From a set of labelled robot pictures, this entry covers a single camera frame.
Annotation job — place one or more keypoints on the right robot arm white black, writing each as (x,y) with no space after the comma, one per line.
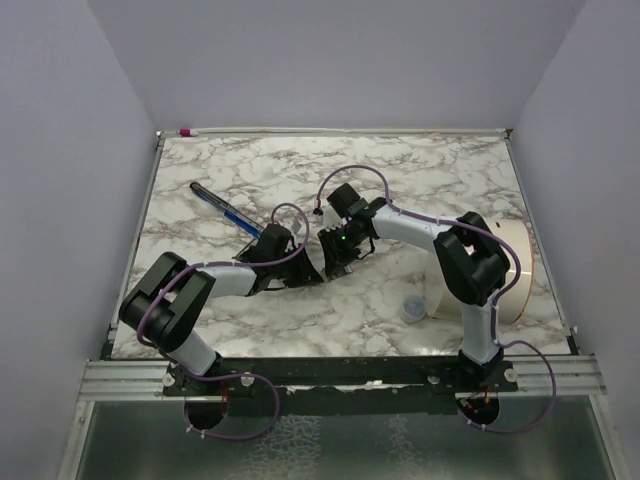
(472,262)

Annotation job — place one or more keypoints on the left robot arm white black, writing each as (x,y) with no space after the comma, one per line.
(166,303)

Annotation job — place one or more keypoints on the aluminium frame rail front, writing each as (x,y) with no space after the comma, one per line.
(143,380)

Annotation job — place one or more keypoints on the black stapler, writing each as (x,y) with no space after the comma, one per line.
(244,255)

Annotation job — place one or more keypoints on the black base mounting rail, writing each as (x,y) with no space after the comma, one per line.
(257,387)

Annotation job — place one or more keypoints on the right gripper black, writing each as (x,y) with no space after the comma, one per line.
(334,259)

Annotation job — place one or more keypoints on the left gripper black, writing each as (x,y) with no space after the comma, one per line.
(306,274)

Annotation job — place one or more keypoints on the blue stapler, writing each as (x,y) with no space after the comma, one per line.
(230,212)

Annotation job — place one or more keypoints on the clear jar of paper clips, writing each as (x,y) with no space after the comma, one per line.
(413,309)

